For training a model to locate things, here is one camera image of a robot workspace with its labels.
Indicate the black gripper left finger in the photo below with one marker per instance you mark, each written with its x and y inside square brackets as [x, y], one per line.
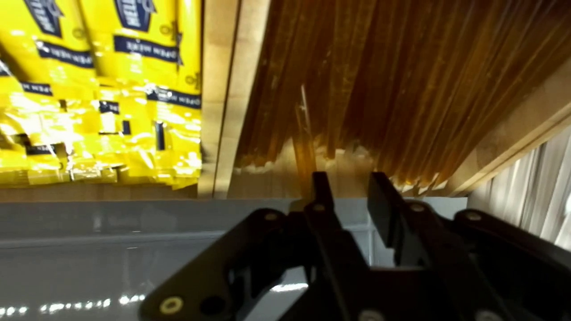
[332, 268]

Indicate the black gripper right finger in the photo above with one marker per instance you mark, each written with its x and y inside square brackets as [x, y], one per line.
[464, 268]

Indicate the thin wooden stirrer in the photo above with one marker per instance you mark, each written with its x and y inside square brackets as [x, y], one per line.
[303, 136]

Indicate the bamboo tiered condiment shelf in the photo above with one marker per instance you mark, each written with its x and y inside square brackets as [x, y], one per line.
[232, 89]

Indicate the white wrapped straws bundle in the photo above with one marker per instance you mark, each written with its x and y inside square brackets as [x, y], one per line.
[535, 189]

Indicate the wooden stirrer pile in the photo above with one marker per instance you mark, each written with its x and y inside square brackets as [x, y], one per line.
[386, 72]

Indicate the yellow sweetener packets pile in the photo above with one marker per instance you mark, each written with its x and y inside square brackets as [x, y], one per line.
[118, 89]

